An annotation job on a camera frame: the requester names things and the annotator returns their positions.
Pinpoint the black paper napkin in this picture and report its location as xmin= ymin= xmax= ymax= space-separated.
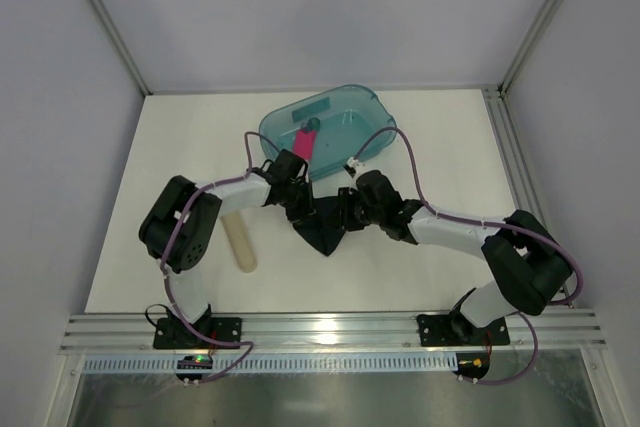
xmin=290 ymin=196 xmax=346 ymax=257

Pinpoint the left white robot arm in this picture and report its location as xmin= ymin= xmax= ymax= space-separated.
xmin=138 ymin=149 xmax=313 ymax=325

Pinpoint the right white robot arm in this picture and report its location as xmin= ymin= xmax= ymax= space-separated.
xmin=336 ymin=163 xmax=572 ymax=345

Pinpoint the pink rolled napkin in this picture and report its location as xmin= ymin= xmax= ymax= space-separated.
xmin=293 ymin=129 xmax=317 ymax=162

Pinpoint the green utensil in pink roll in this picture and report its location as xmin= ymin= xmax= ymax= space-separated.
xmin=301 ymin=117 xmax=321 ymax=134

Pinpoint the teal plastic bin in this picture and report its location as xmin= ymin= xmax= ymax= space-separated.
xmin=259 ymin=84 xmax=397 ymax=181

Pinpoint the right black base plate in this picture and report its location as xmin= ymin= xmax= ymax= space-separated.
xmin=416 ymin=313 xmax=511 ymax=347

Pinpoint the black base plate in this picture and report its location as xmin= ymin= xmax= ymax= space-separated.
xmin=416 ymin=313 xmax=511 ymax=347
xmin=152 ymin=314 xmax=243 ymax=351

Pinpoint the slotted cable duct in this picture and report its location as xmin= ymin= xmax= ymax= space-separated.
xmin=82 ymin=351 xmax=458 ymax=374

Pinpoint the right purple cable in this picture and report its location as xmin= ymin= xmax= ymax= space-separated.
xmin=347 ymin=126 xmax=587 ymax=386

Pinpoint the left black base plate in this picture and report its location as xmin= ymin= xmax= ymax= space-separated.
xmin=152 ymin=314 xmax=243 ymax=351

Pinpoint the aluminium front rail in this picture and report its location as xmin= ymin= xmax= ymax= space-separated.
xmin=59 ymin=307 xmax=607 ymax=354

